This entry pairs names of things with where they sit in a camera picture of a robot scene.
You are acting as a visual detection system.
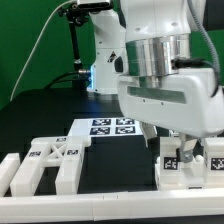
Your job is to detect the black camera stand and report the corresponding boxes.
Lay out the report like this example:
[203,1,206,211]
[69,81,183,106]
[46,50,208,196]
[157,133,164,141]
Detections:
[58,0,113,90]

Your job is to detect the white chair back part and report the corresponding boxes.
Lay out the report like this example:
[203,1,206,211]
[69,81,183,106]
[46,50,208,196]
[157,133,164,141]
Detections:
[10,136,91,197]

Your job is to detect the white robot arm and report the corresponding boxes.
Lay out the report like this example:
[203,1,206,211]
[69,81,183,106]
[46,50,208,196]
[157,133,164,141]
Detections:
[117,0,224,163]

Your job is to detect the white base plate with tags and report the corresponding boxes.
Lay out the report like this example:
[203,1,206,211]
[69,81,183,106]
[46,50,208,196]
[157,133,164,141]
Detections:
[68,117,142,137]

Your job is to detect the white U-shaped fence frame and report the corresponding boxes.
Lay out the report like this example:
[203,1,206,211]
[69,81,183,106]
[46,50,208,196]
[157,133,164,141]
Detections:
[0,153,224,223]

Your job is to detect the white cable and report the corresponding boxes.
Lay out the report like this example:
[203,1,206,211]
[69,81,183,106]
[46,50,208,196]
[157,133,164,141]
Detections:
[9,0,78,102]

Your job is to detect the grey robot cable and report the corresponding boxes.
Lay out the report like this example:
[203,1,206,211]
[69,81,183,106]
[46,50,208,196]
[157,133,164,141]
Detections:
[186,0,222,98]

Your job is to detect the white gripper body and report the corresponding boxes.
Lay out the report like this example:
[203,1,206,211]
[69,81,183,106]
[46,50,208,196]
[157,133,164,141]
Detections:
[118,68,224,138]

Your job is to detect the black cables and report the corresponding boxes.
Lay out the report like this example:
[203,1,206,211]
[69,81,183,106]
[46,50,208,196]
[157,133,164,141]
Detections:
[45,69,92,90]

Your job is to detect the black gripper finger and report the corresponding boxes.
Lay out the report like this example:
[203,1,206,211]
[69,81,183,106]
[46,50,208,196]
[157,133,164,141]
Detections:
[176,133,198,163]
[140,122,157,146]

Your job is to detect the white chair seat part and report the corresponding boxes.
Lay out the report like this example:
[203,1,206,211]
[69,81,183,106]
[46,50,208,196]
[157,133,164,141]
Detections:
[154,155,224,192]

